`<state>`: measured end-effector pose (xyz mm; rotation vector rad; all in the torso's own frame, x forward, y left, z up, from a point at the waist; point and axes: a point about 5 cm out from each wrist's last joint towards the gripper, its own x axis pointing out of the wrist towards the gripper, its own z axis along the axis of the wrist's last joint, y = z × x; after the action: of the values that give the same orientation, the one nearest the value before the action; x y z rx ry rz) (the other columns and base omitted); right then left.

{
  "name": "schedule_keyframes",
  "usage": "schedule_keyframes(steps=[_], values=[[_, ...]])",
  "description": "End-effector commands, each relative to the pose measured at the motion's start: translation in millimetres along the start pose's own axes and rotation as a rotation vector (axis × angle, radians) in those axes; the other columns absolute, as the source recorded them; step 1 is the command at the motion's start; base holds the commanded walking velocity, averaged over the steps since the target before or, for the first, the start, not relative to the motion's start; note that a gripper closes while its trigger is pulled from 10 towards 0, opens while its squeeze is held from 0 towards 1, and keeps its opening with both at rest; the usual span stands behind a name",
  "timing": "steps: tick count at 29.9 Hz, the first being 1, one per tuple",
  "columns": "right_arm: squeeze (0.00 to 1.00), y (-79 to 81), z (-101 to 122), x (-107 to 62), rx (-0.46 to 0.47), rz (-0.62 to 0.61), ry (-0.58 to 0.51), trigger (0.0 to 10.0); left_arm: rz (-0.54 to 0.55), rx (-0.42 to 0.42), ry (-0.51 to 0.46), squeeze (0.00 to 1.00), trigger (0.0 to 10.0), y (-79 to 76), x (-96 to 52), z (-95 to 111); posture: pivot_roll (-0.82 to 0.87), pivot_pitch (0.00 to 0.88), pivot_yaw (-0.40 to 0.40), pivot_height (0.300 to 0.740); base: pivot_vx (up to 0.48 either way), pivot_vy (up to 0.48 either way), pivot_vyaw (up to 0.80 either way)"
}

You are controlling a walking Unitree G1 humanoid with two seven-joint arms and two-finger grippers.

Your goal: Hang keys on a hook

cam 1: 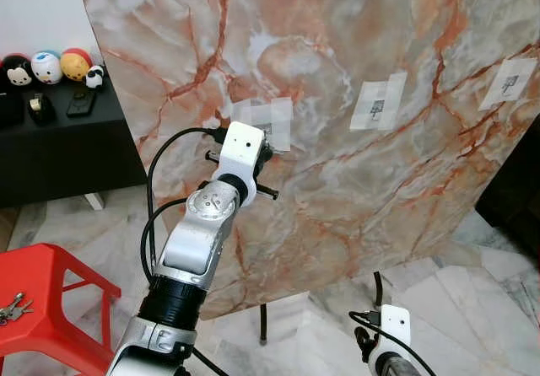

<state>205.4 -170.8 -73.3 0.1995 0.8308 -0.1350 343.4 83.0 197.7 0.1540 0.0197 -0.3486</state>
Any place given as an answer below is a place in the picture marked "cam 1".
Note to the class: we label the small panda plush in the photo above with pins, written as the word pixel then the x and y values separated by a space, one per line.
pixel 95 76

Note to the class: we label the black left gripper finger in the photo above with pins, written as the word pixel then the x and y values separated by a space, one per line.
pixel 267 143

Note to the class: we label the white blue round plush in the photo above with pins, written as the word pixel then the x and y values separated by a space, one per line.
pixel 47 67

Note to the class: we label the yellow red round plush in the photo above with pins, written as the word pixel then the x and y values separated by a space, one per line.
pixel 76 64

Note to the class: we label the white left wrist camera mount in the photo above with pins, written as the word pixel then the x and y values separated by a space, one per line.
pixel 242 153

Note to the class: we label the black sofa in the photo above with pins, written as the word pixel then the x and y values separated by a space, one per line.
pixel 515 190

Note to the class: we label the black boxy gadget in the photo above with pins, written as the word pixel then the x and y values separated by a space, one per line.
pixel 10 108

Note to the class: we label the taped small metal hook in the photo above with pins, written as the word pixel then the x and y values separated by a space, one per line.
pixel 506 85
pixel 278 119
pixel 378 102

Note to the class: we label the black flat phone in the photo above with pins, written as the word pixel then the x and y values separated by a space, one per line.
pixel 82 104

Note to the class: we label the red plastic stool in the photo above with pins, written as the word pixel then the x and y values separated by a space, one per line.
pixel 51 283

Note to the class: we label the black low console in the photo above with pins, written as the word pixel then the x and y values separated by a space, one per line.
pixel 59 157

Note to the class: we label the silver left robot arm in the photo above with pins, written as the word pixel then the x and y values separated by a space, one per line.
pixel 198 241

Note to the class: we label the black tape dispenser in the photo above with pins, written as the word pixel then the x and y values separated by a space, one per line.
pixel 40 108

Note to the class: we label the black mouse plush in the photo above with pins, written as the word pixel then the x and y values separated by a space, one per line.
pixel 17 71

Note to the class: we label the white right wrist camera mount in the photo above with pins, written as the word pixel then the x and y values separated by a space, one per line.
pixel 395 330

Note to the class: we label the metal key bunch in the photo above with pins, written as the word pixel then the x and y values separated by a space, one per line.
pixel 13 308

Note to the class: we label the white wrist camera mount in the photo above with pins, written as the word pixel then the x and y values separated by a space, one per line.
pixel 242 153
pixel 395 330

